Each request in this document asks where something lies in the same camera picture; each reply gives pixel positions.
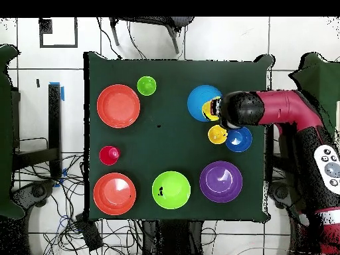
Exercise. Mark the yellow smooth plastic cup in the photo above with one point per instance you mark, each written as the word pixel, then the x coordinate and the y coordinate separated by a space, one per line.
pixel 205 111

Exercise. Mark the light blue plastic bowl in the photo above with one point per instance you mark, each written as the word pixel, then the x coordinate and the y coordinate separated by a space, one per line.
pixel 198 103

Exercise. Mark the yellow stepped plastic cup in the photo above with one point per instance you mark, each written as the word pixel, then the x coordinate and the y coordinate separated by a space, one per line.
pixel 216 135

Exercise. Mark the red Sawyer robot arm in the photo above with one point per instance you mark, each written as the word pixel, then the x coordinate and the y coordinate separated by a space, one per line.
pixel 292 109

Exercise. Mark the dark blue plastic bowl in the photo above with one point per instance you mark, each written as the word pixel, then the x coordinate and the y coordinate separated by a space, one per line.
pixel 238 139

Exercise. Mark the dark green tablecloth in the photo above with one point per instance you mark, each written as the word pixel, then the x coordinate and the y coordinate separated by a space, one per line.
pixel 172 148

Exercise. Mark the black metal stand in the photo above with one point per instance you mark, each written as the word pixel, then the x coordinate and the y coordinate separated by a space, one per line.
pixel 54 119
pixel 269 148

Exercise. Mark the green stepped plastic cup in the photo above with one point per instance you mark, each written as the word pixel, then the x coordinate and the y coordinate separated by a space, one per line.
pixel 146 85

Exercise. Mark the purple plastic bowl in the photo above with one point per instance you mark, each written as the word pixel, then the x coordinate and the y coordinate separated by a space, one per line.
pixel 221 182

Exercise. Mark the grey metal-legged chair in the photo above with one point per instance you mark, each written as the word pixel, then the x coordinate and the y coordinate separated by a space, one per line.
pixel 180 21

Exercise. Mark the light green plastic bowl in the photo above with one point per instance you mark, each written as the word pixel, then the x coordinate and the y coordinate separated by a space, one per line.
pixel 175 190

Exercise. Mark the orange plastic bowl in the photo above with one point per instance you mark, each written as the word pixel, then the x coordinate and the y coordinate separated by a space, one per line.
pixel 118 106
pixel 114 194

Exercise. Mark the black chair base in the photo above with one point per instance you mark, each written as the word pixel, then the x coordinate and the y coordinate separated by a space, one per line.
pixel 279 192
pixel 37 191

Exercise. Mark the red plastic cup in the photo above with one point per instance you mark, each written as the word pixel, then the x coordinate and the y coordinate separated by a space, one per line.
pixel 109 155

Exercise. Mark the white panel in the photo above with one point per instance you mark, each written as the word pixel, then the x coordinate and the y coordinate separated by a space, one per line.
pixel 338 119

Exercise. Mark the blue tape strip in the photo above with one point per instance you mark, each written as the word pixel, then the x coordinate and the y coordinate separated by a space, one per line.
pixel 62 94

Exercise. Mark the black power strip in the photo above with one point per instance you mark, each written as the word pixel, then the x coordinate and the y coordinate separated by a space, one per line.
pixel 89 233

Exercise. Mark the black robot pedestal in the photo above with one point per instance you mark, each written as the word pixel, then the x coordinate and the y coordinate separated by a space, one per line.
pixel 172 239

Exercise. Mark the black square frame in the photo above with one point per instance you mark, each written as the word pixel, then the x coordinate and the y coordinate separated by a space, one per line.
pixel 45 26

